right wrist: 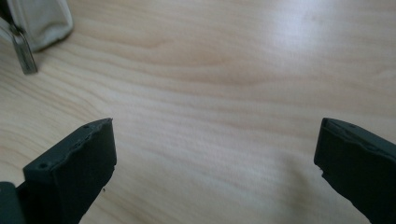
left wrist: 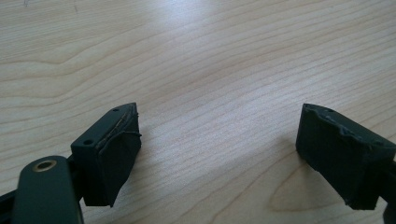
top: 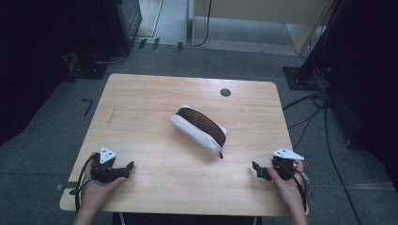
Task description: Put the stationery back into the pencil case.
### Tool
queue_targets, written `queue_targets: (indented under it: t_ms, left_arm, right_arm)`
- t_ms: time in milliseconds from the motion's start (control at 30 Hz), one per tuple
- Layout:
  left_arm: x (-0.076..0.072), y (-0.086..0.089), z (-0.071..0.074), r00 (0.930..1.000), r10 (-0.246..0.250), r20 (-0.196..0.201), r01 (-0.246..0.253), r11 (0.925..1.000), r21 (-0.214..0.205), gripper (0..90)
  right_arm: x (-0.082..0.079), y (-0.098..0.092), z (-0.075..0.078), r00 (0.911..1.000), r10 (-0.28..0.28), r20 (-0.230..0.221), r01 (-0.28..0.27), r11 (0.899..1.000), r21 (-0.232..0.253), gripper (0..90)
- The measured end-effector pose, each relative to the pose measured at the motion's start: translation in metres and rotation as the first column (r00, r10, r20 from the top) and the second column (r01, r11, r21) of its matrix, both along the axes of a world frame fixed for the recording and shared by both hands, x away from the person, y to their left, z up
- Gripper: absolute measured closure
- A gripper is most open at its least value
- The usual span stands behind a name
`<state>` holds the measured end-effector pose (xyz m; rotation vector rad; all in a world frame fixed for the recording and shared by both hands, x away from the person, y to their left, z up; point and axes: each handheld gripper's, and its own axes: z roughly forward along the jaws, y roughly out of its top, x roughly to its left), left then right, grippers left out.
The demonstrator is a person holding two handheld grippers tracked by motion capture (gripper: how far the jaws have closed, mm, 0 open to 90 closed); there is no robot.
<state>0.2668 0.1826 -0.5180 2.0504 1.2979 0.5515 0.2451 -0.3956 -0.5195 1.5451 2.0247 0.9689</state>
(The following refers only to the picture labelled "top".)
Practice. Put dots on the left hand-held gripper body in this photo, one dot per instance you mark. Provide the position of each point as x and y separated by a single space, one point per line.
104 173

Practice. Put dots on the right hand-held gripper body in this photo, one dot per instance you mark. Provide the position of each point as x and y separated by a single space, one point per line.
286 167

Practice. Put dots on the white pencil case brown lining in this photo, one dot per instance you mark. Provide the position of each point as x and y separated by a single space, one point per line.
200 129

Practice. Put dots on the person's left hand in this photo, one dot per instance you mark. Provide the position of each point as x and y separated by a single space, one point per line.
97 193

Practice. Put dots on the person's right hand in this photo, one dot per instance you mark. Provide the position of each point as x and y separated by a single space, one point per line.
289 193

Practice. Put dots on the grey tape strip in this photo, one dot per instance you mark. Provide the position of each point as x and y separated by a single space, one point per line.
64 186

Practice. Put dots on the white table leg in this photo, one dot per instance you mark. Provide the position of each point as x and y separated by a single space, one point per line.
255 220
123 219

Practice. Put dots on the dark round table grommet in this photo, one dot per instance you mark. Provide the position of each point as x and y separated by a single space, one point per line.
225 92

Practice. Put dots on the black stand with square base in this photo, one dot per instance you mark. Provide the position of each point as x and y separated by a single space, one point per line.
305 76

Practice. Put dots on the black flat stand base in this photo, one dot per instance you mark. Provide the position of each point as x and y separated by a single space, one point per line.
89 68

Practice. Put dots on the black curtain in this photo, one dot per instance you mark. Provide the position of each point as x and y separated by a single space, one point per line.
31 62
369 78

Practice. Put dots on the black tape strip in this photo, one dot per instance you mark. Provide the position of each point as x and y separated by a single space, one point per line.
180 46

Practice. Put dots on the black cabinet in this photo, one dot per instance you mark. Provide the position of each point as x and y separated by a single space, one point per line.
125 25

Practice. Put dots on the beige wooden furniture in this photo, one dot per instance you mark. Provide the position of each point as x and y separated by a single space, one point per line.
266 12

